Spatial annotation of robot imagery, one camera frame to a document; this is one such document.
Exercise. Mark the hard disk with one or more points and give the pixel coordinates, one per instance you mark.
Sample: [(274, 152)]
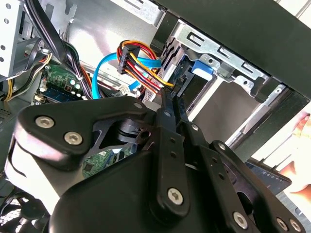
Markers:
[(202, 69)]

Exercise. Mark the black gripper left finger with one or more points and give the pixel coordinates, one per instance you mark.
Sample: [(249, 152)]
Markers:
[(73, 116)]

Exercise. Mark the person hand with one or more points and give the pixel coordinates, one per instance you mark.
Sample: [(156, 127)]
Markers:
[(302, 177)]

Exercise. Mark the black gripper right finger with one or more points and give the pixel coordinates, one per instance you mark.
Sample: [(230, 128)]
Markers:
[(218, 167)]

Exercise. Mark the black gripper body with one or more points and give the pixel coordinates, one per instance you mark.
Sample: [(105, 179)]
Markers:
[(116, 194)]

